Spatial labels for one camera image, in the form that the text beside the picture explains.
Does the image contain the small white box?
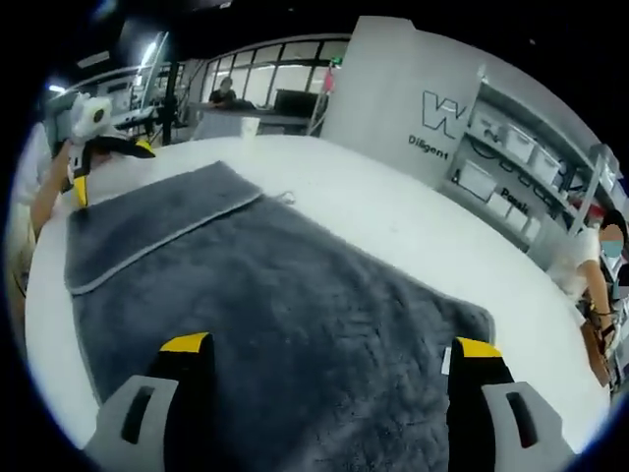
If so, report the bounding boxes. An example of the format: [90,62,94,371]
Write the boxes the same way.
[487,191,513,218]
[510,206,543,238]

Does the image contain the black monitor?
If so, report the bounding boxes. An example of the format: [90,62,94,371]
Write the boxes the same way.
[273,88,316,117]

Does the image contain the brown wooden tray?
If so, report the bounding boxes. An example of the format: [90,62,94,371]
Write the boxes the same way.
[579,313,616,390]

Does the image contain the grey panel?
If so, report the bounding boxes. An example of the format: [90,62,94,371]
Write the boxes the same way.
[188,101,247,142]

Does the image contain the grey metal shelf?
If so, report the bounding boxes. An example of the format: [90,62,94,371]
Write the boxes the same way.
[439,66,629,258]

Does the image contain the black pole stand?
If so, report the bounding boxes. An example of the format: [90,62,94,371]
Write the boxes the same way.
[163,32,180,147]

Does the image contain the grey fluffy towel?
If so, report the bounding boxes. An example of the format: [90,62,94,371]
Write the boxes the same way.
[64,160,496,472]

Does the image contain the large white storage box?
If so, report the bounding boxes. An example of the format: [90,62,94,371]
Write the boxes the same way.
[458,158,495,199]

